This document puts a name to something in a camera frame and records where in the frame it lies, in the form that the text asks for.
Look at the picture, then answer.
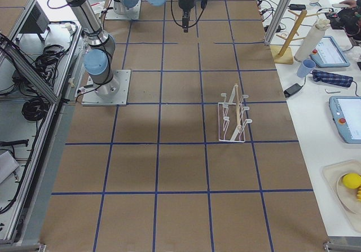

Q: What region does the aluminium frame post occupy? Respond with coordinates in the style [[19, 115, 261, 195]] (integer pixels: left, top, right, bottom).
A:
[[265, 0, 290, 45]]

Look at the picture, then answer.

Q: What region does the white thermos bottle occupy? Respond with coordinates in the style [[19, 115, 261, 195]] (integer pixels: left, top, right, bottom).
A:
[[294, 19, 331, 62]]

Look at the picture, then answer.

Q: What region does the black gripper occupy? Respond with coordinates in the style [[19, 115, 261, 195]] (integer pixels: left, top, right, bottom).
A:
[[178, 0, 195, 33]]

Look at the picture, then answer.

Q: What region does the cream tray with fruit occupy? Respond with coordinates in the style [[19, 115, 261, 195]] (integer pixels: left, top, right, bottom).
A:
[[323, 160, 360, 233]]

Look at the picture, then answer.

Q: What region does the blue cup on side table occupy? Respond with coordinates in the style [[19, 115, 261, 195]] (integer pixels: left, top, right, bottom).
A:
[[297, 59, 316, 78]]

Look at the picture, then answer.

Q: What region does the teach pendant far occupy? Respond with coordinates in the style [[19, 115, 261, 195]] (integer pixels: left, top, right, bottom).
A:
[[310, 36, 350, 68]]

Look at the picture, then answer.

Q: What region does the teach pendant near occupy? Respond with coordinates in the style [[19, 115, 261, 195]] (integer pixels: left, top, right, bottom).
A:
[[329, 96, 360, 144]]

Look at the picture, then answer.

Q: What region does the black power adapter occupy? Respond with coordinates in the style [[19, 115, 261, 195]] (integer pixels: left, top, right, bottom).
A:
[[283, 83, 303, 98]]

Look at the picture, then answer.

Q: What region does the wooden mug tree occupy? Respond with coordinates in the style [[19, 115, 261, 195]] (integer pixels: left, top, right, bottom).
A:
[[270, 9, 319, 64]]

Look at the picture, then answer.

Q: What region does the yellow lemon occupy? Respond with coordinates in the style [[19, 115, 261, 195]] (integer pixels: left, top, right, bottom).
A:
[[342, 173, 361, 189]]

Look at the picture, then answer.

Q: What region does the white wire cup rack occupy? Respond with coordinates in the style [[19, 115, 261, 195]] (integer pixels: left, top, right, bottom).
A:
[[218, 84, 252, 143]]

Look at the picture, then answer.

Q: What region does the teach pendant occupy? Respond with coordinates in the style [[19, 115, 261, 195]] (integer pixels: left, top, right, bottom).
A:
[[329, 96, 360, 144], [310, 36, 350, 68]]

